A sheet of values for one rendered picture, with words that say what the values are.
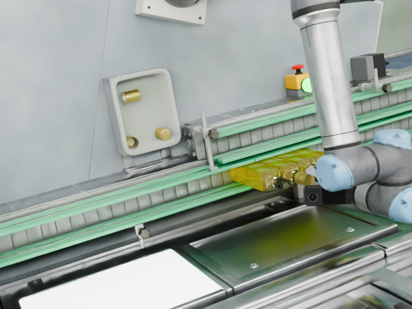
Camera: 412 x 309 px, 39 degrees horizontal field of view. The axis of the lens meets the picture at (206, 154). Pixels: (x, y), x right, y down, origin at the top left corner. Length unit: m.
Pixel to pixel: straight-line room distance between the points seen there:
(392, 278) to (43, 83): 1.02
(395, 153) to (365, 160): 0.08
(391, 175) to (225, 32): 0.80
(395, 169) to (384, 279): 0.24
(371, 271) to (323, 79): 0.45
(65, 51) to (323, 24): 0.77
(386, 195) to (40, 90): 0.94
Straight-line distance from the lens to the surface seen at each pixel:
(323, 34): 1.18
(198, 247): 1.55
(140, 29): 1.73
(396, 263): 1.39
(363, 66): 2.05
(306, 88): 1.87
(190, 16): 1.72
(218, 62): 1.83
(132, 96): 1.66
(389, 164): 1.24
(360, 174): 1.19
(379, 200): 1.30
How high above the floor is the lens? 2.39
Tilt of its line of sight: 64 degrees down
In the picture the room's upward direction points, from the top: 108 degrees clockwise
